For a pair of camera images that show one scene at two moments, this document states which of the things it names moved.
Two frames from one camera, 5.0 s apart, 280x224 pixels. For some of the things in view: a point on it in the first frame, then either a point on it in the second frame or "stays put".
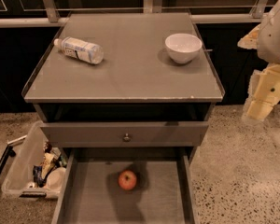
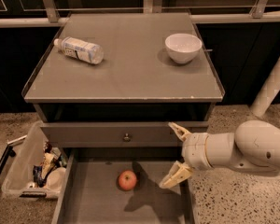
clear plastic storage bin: [37, 170] stays put
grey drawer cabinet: [130, 94] stays put
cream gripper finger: [257, 109] to [178, 173]
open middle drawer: [90, 191] stays put
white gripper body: [276, 37] to [194, 149]
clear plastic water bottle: [81, 49] stays put
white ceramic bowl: [182, 48] stays put
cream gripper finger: [250, 40] to [181, 132]
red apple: [127, 180] stays put
